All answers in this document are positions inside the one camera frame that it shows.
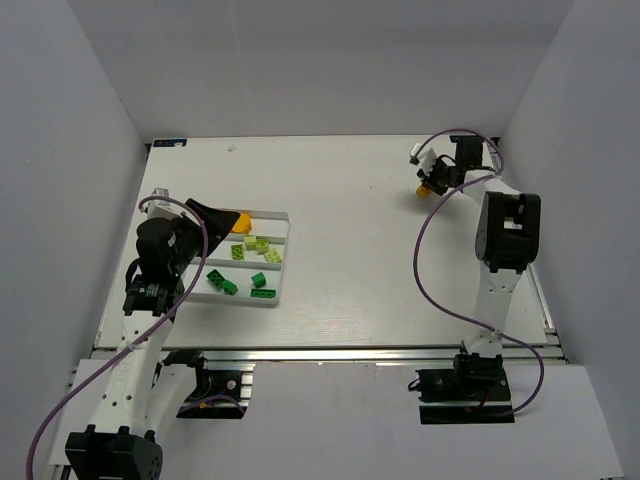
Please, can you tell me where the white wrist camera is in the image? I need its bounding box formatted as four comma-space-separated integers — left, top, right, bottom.
409, 143, 438, 178
145, 187, 179, 220

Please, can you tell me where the yellow round lego piece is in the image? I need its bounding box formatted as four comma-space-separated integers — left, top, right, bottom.
416, 184, 432, 198

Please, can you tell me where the blue left corner label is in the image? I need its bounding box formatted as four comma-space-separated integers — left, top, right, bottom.
152, 138, 187, 148

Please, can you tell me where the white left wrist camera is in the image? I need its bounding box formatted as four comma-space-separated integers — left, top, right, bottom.
145, 187, 179, 220

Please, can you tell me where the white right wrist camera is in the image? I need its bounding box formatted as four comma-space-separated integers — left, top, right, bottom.
409, 143, 438, 178

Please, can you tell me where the dark green square lego brick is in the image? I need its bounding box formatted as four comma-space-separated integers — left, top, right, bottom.
251, 272, 267, 289

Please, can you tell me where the white divided sorting tray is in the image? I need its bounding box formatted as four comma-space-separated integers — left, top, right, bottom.
187, 210, 290, 307

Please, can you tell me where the light green sloped lego brick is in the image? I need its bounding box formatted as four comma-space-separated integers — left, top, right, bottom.
264, 249, 282, 264

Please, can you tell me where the light green upturned lego brick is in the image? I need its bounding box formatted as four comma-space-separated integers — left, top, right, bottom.
230, 244, 245, 261

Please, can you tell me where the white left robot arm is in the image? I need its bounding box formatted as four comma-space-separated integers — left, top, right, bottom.
65, 195, 240, 479

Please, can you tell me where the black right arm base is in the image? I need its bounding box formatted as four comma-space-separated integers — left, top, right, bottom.
407, 352, 515, 425

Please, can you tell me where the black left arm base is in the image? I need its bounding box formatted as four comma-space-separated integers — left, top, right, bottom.
148, 349, 248, 420

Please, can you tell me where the orange long lego brick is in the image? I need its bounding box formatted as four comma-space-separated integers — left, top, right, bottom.
232, 212, 253, 235

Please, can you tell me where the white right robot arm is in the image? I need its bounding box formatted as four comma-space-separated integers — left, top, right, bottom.
416, 136, 541, 359

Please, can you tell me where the green lego plate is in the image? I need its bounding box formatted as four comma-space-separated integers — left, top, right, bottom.
250, 288, 277, 299

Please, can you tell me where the light green square lego brick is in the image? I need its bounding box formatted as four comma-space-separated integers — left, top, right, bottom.
243, 235, 257, 250

